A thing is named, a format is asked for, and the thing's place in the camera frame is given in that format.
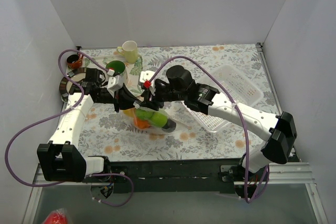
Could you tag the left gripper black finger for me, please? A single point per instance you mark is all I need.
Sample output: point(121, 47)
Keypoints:
point(116, 103)
point(126, 99)

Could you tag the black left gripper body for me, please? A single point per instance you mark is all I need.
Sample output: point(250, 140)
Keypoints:
point(116, 100)

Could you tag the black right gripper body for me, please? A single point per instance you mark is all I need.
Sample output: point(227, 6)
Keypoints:
point(158, 99)

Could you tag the green fake apple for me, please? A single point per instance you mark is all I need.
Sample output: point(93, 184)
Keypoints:
point(158, 119)

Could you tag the clear zip top bag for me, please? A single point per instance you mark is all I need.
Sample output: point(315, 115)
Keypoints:
point(152, 129)

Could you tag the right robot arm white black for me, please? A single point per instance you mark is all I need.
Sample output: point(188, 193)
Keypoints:
point(277, 131)

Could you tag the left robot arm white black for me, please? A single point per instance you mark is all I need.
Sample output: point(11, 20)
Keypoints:
point(60, 159)

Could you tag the green fake bell pepper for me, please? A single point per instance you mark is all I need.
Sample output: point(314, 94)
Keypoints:
point(143, 114)

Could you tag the fake lemon yellow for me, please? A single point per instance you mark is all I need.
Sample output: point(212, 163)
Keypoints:
point(129, 112)

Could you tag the fake orange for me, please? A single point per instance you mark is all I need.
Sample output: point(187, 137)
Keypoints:
point(141, 124)

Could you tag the dark purple fake fruit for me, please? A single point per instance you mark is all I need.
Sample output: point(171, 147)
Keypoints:
point(170, 126)

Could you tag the red object in bag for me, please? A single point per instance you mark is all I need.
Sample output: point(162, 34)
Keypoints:
point(56, 217)

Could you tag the floral table mat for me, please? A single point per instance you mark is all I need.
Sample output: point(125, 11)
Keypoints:
point(106, 132)

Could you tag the striped rim plate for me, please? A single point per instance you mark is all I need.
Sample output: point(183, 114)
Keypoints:
point(77, 75)

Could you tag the leaf pattern serving tray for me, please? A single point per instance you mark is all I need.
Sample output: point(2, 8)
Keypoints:
point(131, 73)

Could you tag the small brown red cup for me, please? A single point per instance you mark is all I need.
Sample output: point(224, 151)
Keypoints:
point(75, 61)

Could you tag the green interior floral mug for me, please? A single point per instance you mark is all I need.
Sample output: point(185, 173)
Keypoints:
point(119, 69)

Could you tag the cream ceramic mug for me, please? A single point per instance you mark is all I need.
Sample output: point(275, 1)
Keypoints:
point(129, 50)

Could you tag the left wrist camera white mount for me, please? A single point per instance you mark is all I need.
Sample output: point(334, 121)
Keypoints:
point(115, 81)

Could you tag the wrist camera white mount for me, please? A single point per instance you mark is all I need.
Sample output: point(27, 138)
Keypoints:
point(145, 80)
point(115, 81)

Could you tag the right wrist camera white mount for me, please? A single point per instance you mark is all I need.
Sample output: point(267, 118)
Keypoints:
point(145, 80)

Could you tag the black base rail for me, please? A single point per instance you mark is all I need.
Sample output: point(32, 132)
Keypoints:
point(216, 175)

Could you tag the aluminium frame rail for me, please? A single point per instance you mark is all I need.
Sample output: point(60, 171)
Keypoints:
point(289, 195)

